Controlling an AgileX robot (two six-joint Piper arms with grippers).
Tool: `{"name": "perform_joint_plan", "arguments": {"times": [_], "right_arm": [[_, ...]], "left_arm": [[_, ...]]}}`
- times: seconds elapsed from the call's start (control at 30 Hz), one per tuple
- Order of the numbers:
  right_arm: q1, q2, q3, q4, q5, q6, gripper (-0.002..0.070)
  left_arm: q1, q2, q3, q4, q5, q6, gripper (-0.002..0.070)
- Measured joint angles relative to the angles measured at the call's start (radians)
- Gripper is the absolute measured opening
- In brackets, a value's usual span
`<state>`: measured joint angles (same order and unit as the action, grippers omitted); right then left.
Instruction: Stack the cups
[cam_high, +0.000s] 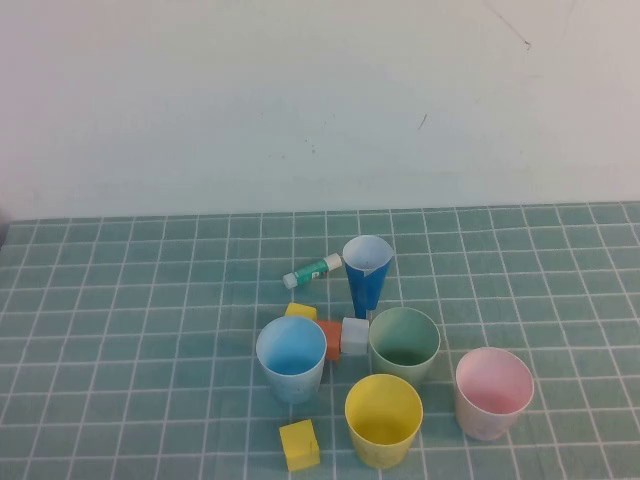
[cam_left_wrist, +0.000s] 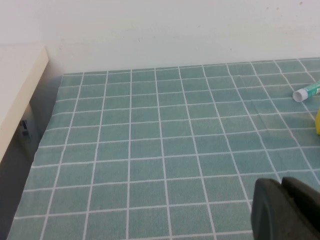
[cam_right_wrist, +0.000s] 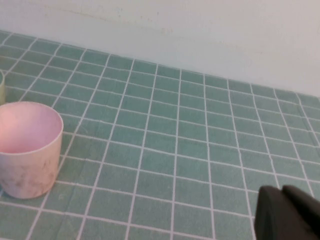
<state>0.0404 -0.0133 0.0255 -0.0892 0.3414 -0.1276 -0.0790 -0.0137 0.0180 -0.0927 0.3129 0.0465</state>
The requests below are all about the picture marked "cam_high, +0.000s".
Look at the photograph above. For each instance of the light blue plastic cup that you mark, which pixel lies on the light blue plastic cup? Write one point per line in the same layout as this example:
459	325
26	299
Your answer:
292	350

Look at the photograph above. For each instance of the green plastic cup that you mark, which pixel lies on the green plastic cup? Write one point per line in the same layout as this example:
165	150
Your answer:
402	340

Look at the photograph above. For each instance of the green white glue stick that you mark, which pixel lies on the green white glue stick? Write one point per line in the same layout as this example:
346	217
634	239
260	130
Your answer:
310	272

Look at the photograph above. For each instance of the blue paper cone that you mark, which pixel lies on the blue paper cone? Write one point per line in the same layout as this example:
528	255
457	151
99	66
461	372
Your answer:
365	290

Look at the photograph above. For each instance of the plain yellow cube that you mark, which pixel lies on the plain yellow cube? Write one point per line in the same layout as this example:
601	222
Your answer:
301	310

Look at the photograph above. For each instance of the orange cube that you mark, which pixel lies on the orange cube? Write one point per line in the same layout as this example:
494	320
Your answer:
332	340

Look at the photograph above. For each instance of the white cube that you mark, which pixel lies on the white cube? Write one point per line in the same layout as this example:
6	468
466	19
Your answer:
354	336

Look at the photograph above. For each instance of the green grid cutting mat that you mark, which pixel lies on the green grid cutting mat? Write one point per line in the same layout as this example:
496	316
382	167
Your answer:
150	300

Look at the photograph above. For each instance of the yellow plastic cup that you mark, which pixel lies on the yellow plastic cup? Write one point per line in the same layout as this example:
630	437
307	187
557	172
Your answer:
382	415

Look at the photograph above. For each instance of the yellow cube with pen mark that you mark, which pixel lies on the yellow cube with pen mark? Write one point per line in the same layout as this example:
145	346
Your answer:
299	445

